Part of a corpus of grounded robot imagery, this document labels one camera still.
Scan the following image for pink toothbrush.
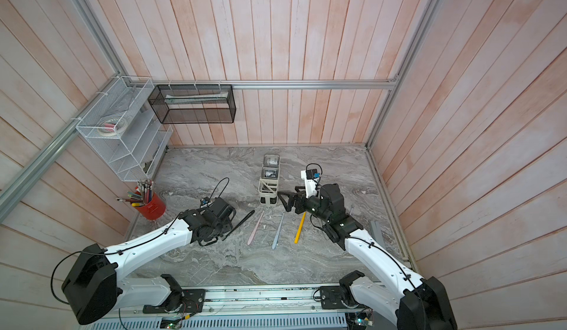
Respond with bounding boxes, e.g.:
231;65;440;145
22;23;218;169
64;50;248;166
247;211;265;246

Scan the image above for red pen cup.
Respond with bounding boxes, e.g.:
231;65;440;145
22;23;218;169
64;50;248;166
135;193;166;221

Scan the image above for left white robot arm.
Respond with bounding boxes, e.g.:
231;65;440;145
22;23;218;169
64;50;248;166
61;197;236;325

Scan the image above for black wire mesh basket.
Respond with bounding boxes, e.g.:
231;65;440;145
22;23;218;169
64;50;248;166
148;84;236;124

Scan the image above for horizontal aluminium wall rail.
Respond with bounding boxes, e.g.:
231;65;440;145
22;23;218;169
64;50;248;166
128;77;397;90

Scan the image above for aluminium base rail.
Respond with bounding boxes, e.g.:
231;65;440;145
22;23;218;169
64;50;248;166
88;282;428;329

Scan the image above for black toothbrush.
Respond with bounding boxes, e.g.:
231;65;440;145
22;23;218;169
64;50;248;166
222;210;255;241

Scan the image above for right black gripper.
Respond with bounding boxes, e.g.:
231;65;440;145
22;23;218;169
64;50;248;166
280;185;334;227

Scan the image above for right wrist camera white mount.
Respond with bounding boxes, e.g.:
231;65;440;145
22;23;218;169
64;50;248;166
301;163;323;198

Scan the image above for left aluminium wall rail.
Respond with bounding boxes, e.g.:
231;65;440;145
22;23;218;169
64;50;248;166
1;74;121;222

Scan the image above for tape roll on shelf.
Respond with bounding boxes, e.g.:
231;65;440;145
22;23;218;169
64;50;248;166
97;117;124;137

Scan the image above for pens in red cup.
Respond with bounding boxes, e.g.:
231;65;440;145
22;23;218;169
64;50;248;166
116;179;154;208

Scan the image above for grey bar on table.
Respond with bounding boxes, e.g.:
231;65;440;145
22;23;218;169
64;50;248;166
370;220;385;247

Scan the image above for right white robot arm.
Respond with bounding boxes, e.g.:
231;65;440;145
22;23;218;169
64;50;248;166
278;184;458;329

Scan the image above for white wire mesh shelf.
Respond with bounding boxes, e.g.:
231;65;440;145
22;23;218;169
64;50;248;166
76;76;173;182

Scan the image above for yellow toothbrush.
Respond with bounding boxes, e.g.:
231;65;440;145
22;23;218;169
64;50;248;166
294;212;307;244

